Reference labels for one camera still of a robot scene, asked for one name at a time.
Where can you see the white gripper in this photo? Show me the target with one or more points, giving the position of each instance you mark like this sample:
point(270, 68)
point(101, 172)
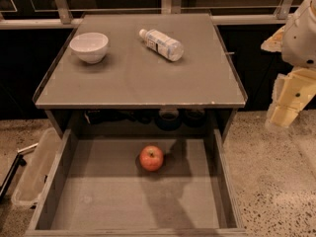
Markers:
point(300, 39)

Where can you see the red apple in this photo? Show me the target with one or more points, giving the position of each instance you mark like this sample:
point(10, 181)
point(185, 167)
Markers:
point(151, 158)

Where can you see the grey cabinet counter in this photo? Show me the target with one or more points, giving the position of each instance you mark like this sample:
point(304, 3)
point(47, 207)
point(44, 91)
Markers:
point(132, 76)

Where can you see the open grey top drawer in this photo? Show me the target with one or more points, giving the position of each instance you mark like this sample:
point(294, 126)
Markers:
point(97, 188)

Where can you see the clear plastic water bottle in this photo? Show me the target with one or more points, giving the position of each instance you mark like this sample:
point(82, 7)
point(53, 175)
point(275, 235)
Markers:
point(169, 48)

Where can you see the white ceramic bowl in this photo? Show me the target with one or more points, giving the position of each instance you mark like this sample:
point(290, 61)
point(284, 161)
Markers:
point(90, 47)

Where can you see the black metal stand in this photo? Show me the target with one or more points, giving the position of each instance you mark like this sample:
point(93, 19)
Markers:
point(18, 161)

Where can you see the clear plastic bin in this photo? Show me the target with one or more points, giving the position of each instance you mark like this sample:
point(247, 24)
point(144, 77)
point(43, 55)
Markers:
point(39, 162)

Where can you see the metal railing frame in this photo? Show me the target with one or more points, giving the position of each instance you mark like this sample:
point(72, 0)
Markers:
point(34, 14)

